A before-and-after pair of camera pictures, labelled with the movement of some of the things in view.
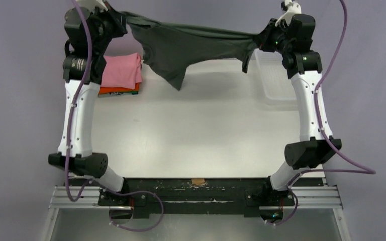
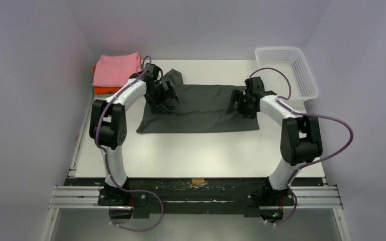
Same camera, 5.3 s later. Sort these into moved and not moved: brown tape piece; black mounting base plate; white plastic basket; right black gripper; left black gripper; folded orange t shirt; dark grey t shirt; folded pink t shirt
Moved: left black gripper; dark grey t shirt; right black gripper
Not moved: black mounting base plate; white plastic basket; brown tape piece; folded orange t shirt; folded pink t shirt
